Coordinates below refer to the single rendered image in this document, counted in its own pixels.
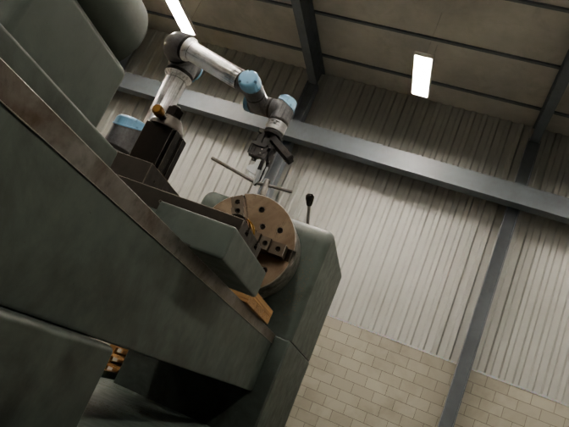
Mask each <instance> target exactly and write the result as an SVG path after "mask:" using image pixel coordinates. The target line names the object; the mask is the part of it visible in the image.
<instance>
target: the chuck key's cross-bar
mask: <svg viewBox="0 0 569 427"><path fill-rule="evenodd" d="M211 160H213V161H215V162H216V163H218V164H221V165H223V166H224V167H225V168H227V169H229V170H231V171H233V172H235V173H236V174H238V175H240V176H241V177H243V178H245V179H247V180H249V181H250V182H252V183H253V181H254V180H253V179H252V178H250V177H248V176H246V175H244V174H242V173H241V172H240V171H238V170H236V169H234V168H232V167H230V166H228V165H227V164H225V163H223V162H222V161H220V160H218V159H216V158H215V157H211ZM268 187H269V188H273V189H276V190H280V191H285V192H288V193H292V192H293V191H292V190H290V189H286V188H283V187H279V186H273V185H269V184H268Z"/></svg>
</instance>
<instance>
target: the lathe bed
mask: <svg viewBox="0 0 569 427"><path fill-rule="evenodd" d="M0 307H3V308H7V309H10V310H13V311H15V312H18V313H22V314H25V315H28V316H31V317H33V318H36V319H40V320H42V321H45V322H48V323H50V324H55V325H57V326H60V327H63V328H65V329H68V330H72V331H75V332H78V333H81V334H83V335H86V336H90V337H92V338H95V339H98V340H100V341H105V342H107V343H110V344H113V345H115V346H118V347H122V348H125V349H128V350H131V351H133V352H138V353H140V354H142V355H145V356H148V357H150V358H155V359H157V360H160V361H163V362H165V363H170V364H173V365H175V366H178V367H181V368H183V369H188V370H190V371H192V372H195V373H198V374H202V375H205V376H207V377H210V378H213V379H215V380H220V381H223V382H225V383H228V384H231V385H235V386H238V387H240V388H242V389H245V390H248V391H252V389H253V387H254V385H255V383H256V381H257V377H258V375H259V373H260V370H261V368H262V365H263V362H264V360H265V358H266V356H267V354H268V350H269V348H270V346H271V343H273V339H274V337H275V336H276V335H275V334H274V333H273V332H272V331H271V330H270V329H269V328H268V327H267V326H266V325H265V324H264V323H263V322H262V321H261V320H260V319H259V318H258V317H257V316H256V315H255V314H254V313H253V312H252V311H251V310H250V309H249V308H248V307H247V306H246V305H245V304H244V303H243V302H242V301H241V300H240V299H239V298H238V297H237V296H236V295H235V294H234V293H233V292H232V291H231V290H230V289H229V288H228V287H227V286H226V285H225V284H224V283H223V282H222V281H221V279H219V278H218V277H217V276H216V275H215V274H214V273H213V272H212V270H210V268H208V266H206V264H204V263H203V262H202V261H201V259H199V257H197V255H195V253H194V252H193V251H192V250H191V249H190V248H189V247H188V246H186V244H184V242H183V241H182V240H181V239H180V238H179V237H178V236H177V235H176V234H175V233H174V232H173V231H172V230H171V229H170V228H169V227H168V226H167V225H166V224H165V223H164V222H163V221H162V220H161V219H160V218H159V217H158V216H157V215H156V214H155V213H154V212H153V211H152V210H151V209H150V208H149V207H148V206H147V205H146V204H145V203H144V202H143V201H142V200H141V199H140V198H139V197H138V196H137V195H136V194H135V193H134V192H133V191H132V190H131V189H130V188H129V187H128V186H127V185H126V184H125V183H124V182H123V181H122V180H121V179H120V178H119V177H118V176H117V175H116V174H115V173H114V172H113V171H112V170H111V169H110V168H109V167H108V166H107V165H106V164H105V163H104V162H103V161H102V160H101V159H100V158H99V157H98V156H97V155H96V154H95V153H94V152H93V151H92V150H91V149H90V148H89V147H88V146H87V145H86V144H85V143H84V142H83V141H82V140H81V139H80V138H79V137H78V136H77V135H76V134H75V133H74V132H73V131H72V130H71V129H70V128H69V127H68V126H67V125H66V124H65V123H64V122H63V121H62V120H61V118H60V117H59V116H58V115H57V114H56V113H55V112H54V111H53V110H52V109H51V108H50V107H49V106H48V105H47V104H46V103H45V102H44V101H43V100H42V99H41V98H40V97H39V96H38V95H37V94H36V93H35V92H34V91H33V90H32V89H31V88H30V87H29V86H28V85H27V84H26V83H25V82H24V81H23V80H22V79H21V78H20V77H19V76H18V75H17V74H16V73H15V72H14V71H13V70H12V69H11V68H10V67H9V66H8V65H7V64H6V63H5V62H4V61H3V60H2V59H1V58H0Z"/></svg>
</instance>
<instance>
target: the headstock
mask: <svg viewBox="0 0 569 427"><path fill-rule="evenodd" d="M226 198H228V197H227V196H225V195H222V194H219V193H217V192H209V193H208V194H207V195H206V196H205V197H204V198H203V199H202V202H201V204H202V205H205V206H208V207H210V208H213V207H214V206H215V205H216V204H218V203H219V202H221V201H223V200H224V199H226ZM292 221H293V224H294V226H295V228H296V232H297V235H298V237H299V240H300V244H301V257H300V262H299V264H298V267H297V270H296V272H295V274H294V276H293V277H292V279H291V280H290V282H289V283H288V284H287V285H286V286H285V287H284V288H282V289H281V290H280V291H278V292H276V293H275V294H273V295H272V296H270V297H265V298H263V300H264V301H265V302H266V303H267V305H269V307H270V308H271V309H272V310H273V313H272V316H271V318H270V320H269V322H268V324H265V323H264V324H265V325H266V326H267V327H268V328H269V329H270V330H271V331H272V332H273V333H274V334H275V335H277V336H280V337H282V338H285V339H286V340H289V341H290V342H291V343H292V344H293V345H294V346H295V347H296V349H297V350H298V351H299V352H300V353H301V354H302V355H303V356H304V358H305V359H306V360H307V361H308V362H309V361H310V358H311V355H312V352H313V350H314V347H315V345H316V343H317V340H318V337H319V334H320V332H321V329H322V328H323V323H324V321H325V319H326V317H327V314H328V311H329V308H330V306H331V303H332V301H333V299H334V295H335V293H336V290H337V288H338V285H339V283H340V279H341V271H340V263H339V259H338V254H337V250H336V245H335V240H334V235H333V234H332V233H331V232H329V231H327V230H323V229H320V228H318V227H315V226H313V225H309V224H306V223H303V222H301V221H298V220H295V219H292ZM303 259H304V260H303ZM302 260H303V261H302ZM311 260H312V261H311ZM310 268H311V269H310ZM309 271H310V273H309ZM302 272H303V273H302ZM298 275H299V276H298ZM304 275H305V276H304ZM302 276H303V277H302ZM299 278H300V279H299ZM308 278H309V279H308ZM292 282H293V283H292ZM300 287H301V288H300ZM302 288H303V290H302ZM291 293H292V294H291ZM296 293H297V294H296ZM299 298H300V299H299ZM286 299H287V300H288V301H286ZM299 300H300V301H299ZM286 304H287V305H286ZM292 307H293V308H292ZM294 307H295V308H294ZM291 309H292V310H291ZM282 310H283V311H282ZM288 311H289V312H288ZM283 314H284V315H283ZM285 314H286V315H285ZM289 314H290V315H289Z"/></svg>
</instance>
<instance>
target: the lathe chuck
mask: <svg viewBox="0 0 569 427"><path fill-rule="evenodd" d="M245 198H246V209H247V215H248V219H249V220H250V221H251V222H252V223H253V225H254V228H255V231H256V232H259V233H261V234H262V236H266V237H269V238H272V240H273V241H276V242H279V243H282V244H285V245H286V246H287V247H288V249H290V250H292V251H293V252H294V254H293V257H292V259H291V261H290V263H289V262H286V261H284V260H281V259H278V258H274V257H271V256H268V255H266V254H263V253H259V254H258V256H257V260H258V262H259V263H260V264H261V265H262V267H263V269H264V270H265V272H266V274H265V277H264V279H263V281H262V284H261V286H260V289H259V291H258V293H259V295H260V296H264V295H267V294H268V293H270V292H272V291H275V290H276V289H278V288H279V287H281V286H282V285H283V284H284V283H285V282H286V281H287V280H288V279H289V277H290V276H291V274H292V273H293V271H294V269H295V267H296V264H297V261H298V257H299V251H300V245H299V238H298V235H297V232H296V228H295V226H294V224H293V221H292V219H291V217H290V216H289V214H288V213H287V211H286V210H285V209H284V208H283V207H282V206H281V205H280V204H279V203H277V202H276V201H274V200H273V199H271V198H269V197H265V196H263V195H259V194H253V193H245ZM213 208H215V209H217V210H219V211H222V212H225V213H228V214H232V213H231V208H232V204H231V198H230V197H228V198H226V199H224V200H223V201H221V202H219V203H218V204H216V205H215V206H214V207H213ZM269 287H272V289H270V290H269V291H265V292H263V290H265V289H267V288H269Z"/></svg>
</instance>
